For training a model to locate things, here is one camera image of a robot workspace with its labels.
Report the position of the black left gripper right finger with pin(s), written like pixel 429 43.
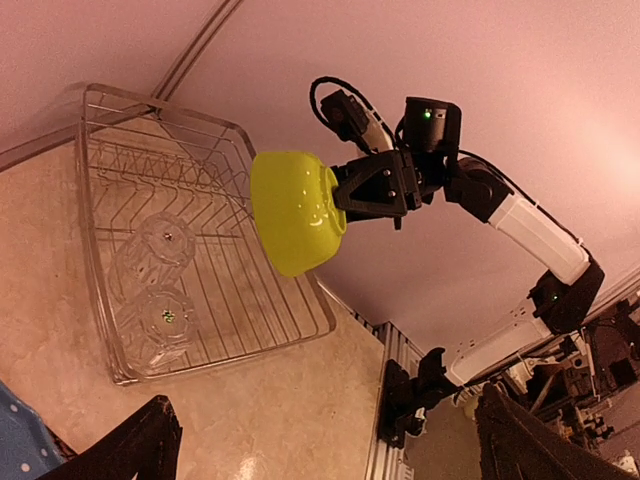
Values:
pixel 514 444

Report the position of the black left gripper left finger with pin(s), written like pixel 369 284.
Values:
pixel 144 446

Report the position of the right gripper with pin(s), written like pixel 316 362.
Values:
pixel 390 184

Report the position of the lime green bowl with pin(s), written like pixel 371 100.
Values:
pixel 298 224

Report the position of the blue polka dot plate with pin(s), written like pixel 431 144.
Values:
pixel 27 449

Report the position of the clear glass cup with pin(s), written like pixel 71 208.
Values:
pixel 156 328
pixel 156 254

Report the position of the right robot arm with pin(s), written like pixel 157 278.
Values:
pixel 447 248

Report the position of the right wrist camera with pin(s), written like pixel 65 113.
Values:
pixel 344 110

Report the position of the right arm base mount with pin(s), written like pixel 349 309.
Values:
pixel 403 396

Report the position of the wire dish rack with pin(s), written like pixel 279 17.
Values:
pixel 195 166

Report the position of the aluminium frame post right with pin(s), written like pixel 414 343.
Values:
pixel 186 60

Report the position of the aluminium frame rail back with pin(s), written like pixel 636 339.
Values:
pixel 23 152

